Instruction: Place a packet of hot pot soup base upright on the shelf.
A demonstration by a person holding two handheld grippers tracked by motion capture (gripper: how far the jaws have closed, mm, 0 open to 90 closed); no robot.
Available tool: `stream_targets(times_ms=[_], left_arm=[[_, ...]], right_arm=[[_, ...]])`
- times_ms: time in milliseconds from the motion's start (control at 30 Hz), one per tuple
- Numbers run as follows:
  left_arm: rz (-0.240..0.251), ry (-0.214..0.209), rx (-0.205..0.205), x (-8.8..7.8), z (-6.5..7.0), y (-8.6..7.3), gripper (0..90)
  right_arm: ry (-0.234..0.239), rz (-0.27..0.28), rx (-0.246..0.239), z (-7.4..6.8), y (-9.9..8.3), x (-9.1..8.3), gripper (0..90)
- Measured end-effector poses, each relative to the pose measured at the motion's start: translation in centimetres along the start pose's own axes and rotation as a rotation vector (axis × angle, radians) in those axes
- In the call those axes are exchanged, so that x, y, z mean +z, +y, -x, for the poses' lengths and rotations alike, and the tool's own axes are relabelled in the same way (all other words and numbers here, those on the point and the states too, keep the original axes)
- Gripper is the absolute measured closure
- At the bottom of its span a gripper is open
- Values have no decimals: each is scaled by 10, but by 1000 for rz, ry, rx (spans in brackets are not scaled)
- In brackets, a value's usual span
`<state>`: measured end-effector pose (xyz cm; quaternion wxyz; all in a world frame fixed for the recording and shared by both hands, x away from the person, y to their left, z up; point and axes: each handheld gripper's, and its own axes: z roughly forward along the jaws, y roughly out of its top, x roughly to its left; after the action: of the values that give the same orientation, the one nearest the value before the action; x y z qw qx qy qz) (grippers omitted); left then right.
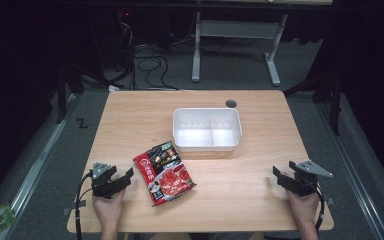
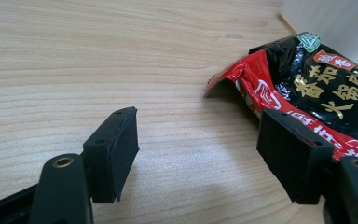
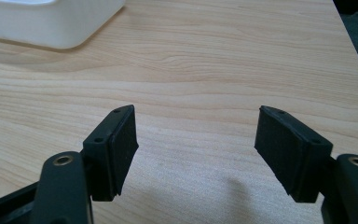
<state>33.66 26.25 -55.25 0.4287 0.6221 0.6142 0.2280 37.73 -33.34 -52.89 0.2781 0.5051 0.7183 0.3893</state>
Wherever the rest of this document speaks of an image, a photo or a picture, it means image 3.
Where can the white plastic container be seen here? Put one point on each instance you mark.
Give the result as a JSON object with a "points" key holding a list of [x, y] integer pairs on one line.
{"points": [[49, 21]]}

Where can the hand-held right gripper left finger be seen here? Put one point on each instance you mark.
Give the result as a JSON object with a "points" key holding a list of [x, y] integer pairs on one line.
{"points": [[108, 155]]}

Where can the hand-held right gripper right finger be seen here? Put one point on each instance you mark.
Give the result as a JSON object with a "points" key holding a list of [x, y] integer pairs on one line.
{"points": [[292, 155]]}

